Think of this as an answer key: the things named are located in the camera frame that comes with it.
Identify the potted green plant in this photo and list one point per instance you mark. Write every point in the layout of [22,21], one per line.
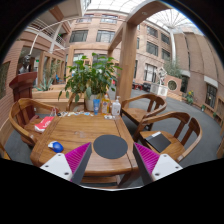
[87,80]

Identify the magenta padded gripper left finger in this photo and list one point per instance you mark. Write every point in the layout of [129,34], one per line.
[70,166]

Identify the blue and white computer mouse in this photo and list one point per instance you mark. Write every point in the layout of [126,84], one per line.
[55,146]

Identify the wooden armchair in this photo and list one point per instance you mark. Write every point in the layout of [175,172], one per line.
[183,131]
[23,118]
[156,104]

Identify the round dark grey mouse pad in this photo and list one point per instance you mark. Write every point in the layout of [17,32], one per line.
[110,146]

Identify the black notebook on chair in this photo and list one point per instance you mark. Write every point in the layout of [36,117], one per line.
[158,141]

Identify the left wooden armchair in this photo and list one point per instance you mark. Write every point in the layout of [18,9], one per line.
[23,118]

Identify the orange yellow bottle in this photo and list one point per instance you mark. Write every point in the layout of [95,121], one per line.
[105,105]

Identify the right near wooden armchair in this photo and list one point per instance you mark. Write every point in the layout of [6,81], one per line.
[183,131]

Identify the wooden table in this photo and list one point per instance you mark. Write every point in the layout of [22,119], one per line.
[76,130]

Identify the right far wooden armchair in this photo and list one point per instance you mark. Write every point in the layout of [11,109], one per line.
[156,104]

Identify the wooden pillar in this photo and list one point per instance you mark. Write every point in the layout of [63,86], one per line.
[127,61]

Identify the red and white box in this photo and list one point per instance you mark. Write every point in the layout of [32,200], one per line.
[40,127]

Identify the clear pump dispenser bottle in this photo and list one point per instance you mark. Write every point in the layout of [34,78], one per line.
[116,106]

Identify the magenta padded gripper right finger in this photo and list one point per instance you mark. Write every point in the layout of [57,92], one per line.
[153,166]

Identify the dark bust on red pedestal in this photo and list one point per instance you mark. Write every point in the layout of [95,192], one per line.
[22,84]

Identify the blue tube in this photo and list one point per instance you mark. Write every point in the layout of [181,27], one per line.
[96,106]

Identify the white statue on pedestal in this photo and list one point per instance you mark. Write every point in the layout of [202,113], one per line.
[159,88]

